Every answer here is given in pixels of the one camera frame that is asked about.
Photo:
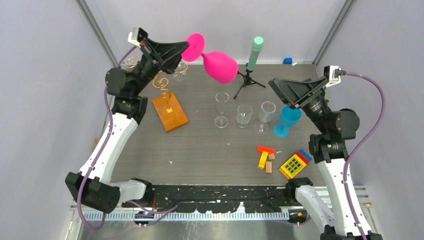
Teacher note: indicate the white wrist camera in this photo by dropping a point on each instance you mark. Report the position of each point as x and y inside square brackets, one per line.
[136, 36]
[333, 74]

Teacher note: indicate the blue wine glass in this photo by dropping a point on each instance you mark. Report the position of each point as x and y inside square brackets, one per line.
[287, 119]

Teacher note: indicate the tan wooden block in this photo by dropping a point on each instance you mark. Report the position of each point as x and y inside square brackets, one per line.
[268, 167]

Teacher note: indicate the pink wine glass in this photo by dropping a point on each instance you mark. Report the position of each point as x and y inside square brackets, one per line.
[217, 64]

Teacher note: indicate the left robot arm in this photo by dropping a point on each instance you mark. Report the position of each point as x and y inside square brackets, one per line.
[91, 186]

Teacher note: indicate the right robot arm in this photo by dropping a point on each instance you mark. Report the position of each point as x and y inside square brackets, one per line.
[330, 154]

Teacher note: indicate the clear round wine glass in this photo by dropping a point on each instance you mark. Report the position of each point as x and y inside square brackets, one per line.
[266, 114]

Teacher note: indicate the red toy brick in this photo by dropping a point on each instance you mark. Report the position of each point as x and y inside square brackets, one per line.
[304, 159]

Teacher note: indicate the green microphone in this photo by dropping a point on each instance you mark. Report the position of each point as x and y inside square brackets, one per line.
[256, 47]

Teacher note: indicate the small blue block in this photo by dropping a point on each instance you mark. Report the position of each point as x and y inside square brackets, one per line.
[287, 61]

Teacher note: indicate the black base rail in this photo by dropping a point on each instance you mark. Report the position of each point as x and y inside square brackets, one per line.
[174, 203]

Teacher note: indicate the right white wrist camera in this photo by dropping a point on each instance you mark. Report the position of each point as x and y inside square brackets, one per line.
[333, 74]

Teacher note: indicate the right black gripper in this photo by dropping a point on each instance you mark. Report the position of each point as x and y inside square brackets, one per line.
[293, 91]

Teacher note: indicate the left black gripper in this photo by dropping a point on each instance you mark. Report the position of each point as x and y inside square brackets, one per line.
[170, 53]

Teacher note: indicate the orange wooden rack base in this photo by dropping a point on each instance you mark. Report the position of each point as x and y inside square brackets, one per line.
[170, 111]

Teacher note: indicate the clear champagne flute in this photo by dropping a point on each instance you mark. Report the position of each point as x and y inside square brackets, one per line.
[221, 99]

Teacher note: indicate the yellow toy calculator block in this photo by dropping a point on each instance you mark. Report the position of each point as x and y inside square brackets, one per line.
[292, 167]

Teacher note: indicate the blue toy brick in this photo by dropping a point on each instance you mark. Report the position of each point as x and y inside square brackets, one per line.
[305, 155]

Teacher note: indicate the clear tumbler wine glass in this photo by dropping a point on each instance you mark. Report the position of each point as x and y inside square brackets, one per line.
[244, 115]

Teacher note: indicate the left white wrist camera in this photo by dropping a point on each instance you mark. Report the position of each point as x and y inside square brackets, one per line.
[136, 36]

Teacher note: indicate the clear frosted wine glass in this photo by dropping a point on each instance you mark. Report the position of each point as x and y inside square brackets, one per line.
[180, 73]

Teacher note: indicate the orange toy block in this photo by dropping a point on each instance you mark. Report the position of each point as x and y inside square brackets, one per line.
[265, 149]

